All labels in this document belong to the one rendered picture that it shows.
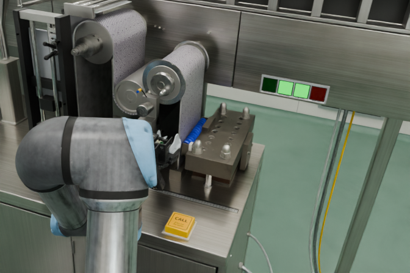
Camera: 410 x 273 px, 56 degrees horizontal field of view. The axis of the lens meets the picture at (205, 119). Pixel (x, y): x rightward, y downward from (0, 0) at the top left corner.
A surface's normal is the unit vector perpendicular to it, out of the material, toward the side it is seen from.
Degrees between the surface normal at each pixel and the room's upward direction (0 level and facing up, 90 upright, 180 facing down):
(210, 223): 0
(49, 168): 92
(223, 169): 90
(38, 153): 65
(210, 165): 90
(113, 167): 60
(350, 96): 90
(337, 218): 0
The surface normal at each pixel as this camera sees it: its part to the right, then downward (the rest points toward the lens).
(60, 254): -0.29, 0.41
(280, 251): 0.08, -0.89
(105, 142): 0.11, -0.31
